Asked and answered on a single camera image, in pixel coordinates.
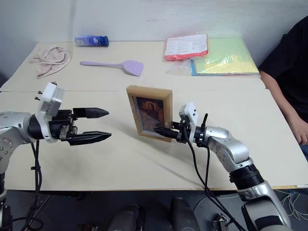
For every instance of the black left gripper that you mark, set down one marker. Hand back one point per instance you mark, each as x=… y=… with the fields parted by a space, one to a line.
x=63 y=125

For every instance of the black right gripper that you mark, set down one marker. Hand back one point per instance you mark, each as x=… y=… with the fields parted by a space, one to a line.
x=183 y=134

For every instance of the wooden picture frame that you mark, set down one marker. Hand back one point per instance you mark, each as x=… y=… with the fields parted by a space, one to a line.
x=149 y=93

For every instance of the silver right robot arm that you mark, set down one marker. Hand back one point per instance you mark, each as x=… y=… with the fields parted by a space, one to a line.
x=231 y=149

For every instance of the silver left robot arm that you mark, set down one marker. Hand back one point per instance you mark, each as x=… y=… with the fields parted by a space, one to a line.
x=14 y=122

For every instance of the person's bare forearm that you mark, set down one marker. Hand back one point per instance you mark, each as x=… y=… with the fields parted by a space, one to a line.
x=279 y=98

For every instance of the person's bare hand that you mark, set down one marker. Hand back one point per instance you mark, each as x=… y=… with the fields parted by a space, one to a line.
x=303 y=138

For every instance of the clear plastic bag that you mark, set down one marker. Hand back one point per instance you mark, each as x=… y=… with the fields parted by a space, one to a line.
x=179 y=68

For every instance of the purple plastic spatula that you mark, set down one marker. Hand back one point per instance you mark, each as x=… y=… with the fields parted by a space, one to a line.
x=132 y=67

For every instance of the pink crumpled towel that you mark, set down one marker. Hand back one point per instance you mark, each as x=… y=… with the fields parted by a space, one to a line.
x=51 y=60

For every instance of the red paper pack white sheet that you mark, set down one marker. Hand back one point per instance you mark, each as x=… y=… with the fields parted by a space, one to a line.
x=185 y=47

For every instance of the blue cylindrical can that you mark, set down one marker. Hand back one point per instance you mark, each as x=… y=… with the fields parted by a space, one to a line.
x=91 y=41

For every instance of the dark rounded shape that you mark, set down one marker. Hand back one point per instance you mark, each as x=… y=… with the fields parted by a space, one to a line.
x=128 y=219
x=184 y=214

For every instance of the coloured paper stack in plastic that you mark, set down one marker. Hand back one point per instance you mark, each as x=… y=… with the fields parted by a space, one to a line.
x=226 y=60

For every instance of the grey round disc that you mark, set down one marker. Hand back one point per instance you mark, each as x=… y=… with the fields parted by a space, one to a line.
x=216 y=204

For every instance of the small metal clip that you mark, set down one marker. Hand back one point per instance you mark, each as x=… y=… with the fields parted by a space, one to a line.
x=220 y=222

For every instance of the person's black t-shirt torso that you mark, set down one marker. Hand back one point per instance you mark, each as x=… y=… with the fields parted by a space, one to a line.
x=288 y=60

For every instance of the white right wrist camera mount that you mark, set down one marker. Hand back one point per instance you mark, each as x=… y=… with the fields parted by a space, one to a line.
x=190 y=113

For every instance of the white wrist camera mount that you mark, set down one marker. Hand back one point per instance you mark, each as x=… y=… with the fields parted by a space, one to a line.
x=51 y=96
x=190 y=113

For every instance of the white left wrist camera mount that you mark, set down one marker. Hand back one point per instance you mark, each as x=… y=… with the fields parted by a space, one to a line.
x=51 y=96

